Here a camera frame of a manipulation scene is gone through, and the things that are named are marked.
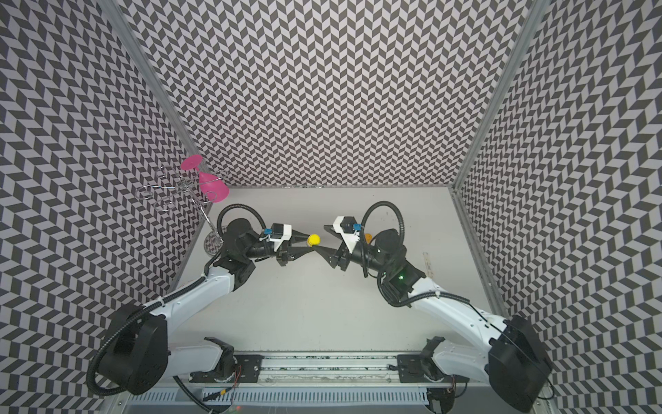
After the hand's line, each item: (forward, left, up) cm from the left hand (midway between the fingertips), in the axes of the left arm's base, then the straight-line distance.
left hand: (314, 243), depth 71 cm
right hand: (-1, -2, +3) cm, 4 cm away
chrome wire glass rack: (+29, +58, -8) cm, 65 cm away
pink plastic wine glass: (+27, +40, -5) cm, 48 cm away
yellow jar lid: (-1, 0, +4) cm, 4 cm away
